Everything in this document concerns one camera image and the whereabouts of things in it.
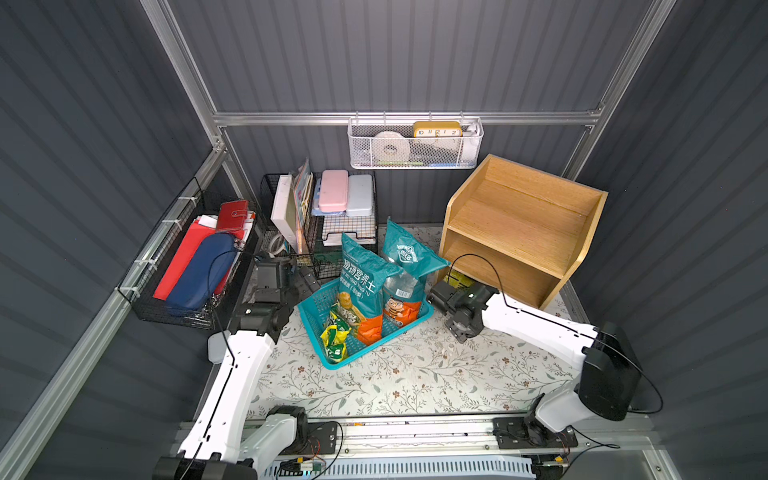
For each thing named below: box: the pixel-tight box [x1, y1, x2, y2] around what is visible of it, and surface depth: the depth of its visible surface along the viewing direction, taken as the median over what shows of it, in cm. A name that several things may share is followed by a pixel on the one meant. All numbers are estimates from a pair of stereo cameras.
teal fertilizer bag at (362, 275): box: [337, 233, 403, 345], surface depth 82 cm
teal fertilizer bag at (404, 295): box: [381, 217, 452, 327], surface depth 84 cm
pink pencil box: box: [318, 169, 349, 212], surface depth 98 cm
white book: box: [271, 174, 298, 253], surface depth 93 cm
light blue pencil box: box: [346, 174, 373, 217], surface depth 101 cm
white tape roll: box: [372, 131, 411, 162], surface depth 86 cm
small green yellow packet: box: [320, 311, 352, 364], surface depth 82 cm
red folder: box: [153, 219, 217, 302], surface depth 74 cm
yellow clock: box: [413, 121, 463, 137], surface depth 90 cm
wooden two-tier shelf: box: [436, 154, 609, 311], surface depth 81 cm
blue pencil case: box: [166, 233, 237, 311], surface depth 69 cm
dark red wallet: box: [217, 200, 249, 232], surface depth 81 cm
